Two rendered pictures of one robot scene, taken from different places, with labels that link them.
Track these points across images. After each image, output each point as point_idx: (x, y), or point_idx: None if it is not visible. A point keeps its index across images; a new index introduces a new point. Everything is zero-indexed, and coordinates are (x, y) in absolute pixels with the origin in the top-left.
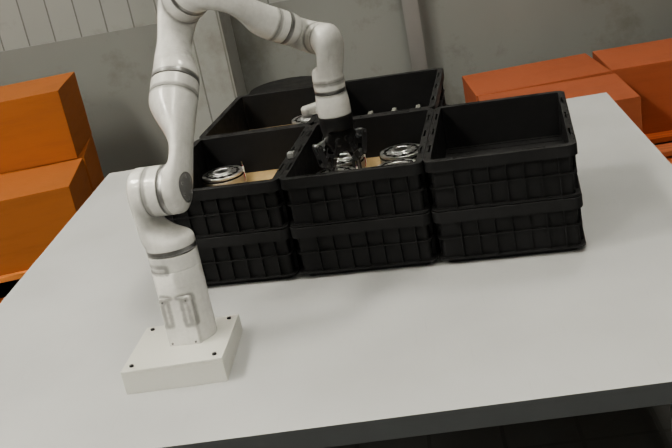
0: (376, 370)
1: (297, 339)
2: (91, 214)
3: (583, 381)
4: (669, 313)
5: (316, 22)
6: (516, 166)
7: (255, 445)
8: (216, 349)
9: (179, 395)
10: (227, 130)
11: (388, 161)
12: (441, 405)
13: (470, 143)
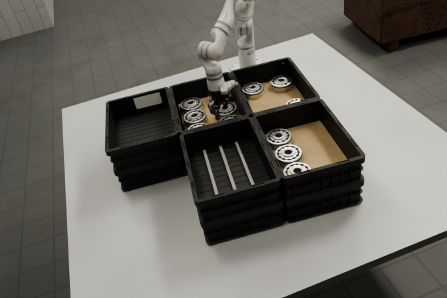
0: None
1: None
2: (438, 140)
3: (126, 92)
4: (99, 116)
5: (209, 43)
6: (132, 102)
7: None
8: (233, 68)
9: None
10: (338, 134)
11: (201, 119)
12: (162, 80)
13: (166, 154)
